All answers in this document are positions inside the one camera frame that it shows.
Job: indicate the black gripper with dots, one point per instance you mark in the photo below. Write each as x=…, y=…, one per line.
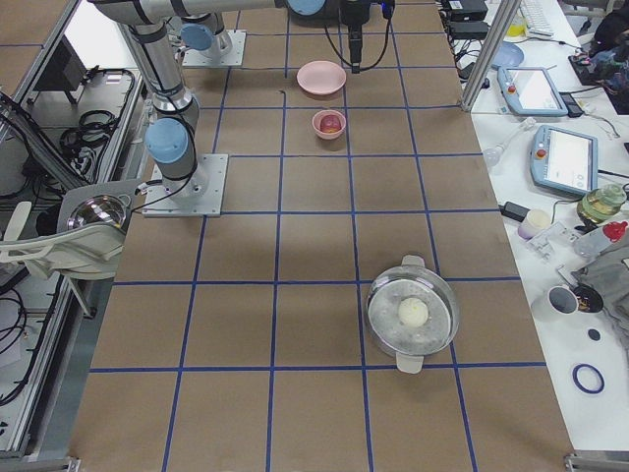
x=353, y=15

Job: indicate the red apple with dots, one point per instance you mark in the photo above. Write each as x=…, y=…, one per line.
x=330, y=124

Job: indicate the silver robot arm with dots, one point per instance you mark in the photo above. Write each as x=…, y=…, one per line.
x=206, y=34
x=143, y=24

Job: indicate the pink plate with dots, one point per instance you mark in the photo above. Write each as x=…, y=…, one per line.
x=321, y=78

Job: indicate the pink bowl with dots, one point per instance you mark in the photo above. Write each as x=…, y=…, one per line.
x=316, y=119

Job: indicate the blue plate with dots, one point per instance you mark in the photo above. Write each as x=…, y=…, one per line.
x=508, y=55

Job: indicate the far blue teach pendant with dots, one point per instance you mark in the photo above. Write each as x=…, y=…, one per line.
x=530, y=92

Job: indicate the blue teach pendant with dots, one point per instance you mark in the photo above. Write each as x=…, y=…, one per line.
x=564, y=161
x=530, y=92

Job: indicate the near blue teach pendant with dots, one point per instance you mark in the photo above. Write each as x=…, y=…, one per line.
x=564, y=161

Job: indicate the glass steamer pot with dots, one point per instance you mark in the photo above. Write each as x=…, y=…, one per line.
x=406, y=345

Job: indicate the white steamed bun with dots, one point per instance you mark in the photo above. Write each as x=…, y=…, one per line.
x=413, y=312

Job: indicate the metal dome lamp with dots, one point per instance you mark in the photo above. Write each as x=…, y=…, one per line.
x=99, y=209

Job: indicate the white mug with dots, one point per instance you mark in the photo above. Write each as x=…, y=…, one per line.
x=556, y=303

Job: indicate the white chair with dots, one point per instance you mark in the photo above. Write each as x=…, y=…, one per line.
x=91, y=252

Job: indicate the aluminium frame post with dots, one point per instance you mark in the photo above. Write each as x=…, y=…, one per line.
x=501, y=21

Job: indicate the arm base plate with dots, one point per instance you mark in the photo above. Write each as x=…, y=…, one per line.
x=194, y=59
x=202, y=195

